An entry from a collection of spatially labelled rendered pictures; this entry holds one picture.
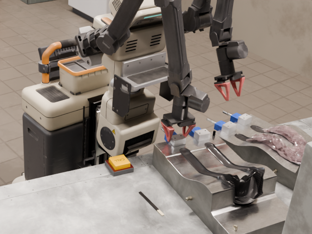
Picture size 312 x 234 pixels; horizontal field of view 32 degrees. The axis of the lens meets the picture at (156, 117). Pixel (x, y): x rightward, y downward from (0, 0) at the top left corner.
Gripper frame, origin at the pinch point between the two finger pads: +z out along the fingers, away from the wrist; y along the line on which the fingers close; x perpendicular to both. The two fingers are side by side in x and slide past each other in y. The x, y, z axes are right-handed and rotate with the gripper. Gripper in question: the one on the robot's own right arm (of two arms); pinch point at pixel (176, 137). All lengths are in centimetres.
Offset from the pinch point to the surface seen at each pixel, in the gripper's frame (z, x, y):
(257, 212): 4.7, -42.1, 6.1
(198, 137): 0.3, -2.6, 8.0
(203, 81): 91, 193, 152
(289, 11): 40, 204, 242
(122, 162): 6.9, 1.8, -20.8
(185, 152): 2.2, -7.1, -0.4
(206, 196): 0.5, -33.2, -8.5
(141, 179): 10.6, -5.8, -16.7
